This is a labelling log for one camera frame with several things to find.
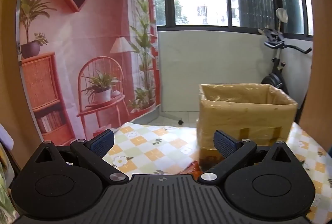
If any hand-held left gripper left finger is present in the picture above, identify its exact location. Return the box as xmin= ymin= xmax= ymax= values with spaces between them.
xmin=22 ymin=129 xmax=129 ymax=184

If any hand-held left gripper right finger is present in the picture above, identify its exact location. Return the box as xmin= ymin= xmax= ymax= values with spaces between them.
xmin=198 ymin=130 xmax=307 ymax=184

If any red orange snack packet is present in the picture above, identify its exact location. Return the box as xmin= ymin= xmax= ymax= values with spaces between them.
xmin=178 ymin=160 xmax=201 ymax=176

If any checked flower tablecloth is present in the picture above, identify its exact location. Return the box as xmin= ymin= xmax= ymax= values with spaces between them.
xmin=102 ymin=122 xmax=332 ymax=222

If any black exercise bike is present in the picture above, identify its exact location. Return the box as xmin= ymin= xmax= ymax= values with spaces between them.
xmin=258 ymin=7 xmax=313 ymax=113

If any white object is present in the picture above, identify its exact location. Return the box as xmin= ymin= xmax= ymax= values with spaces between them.
xmin=0 ymin=122 xmax=14 ymax=152

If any printed room scene backdrop cloth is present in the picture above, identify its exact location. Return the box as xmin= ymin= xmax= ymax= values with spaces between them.
xmin=16 ymin=0 xmax=162 ymax=147

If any green patterned cloth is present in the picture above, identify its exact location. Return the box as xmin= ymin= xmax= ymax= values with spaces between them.
xmin=0 ymin=146 xmax=21 ymax=222

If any brown wooden door frame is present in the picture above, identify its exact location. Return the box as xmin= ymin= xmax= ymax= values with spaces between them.
xmin=294 ymin=0 xmax=332 ymax=162

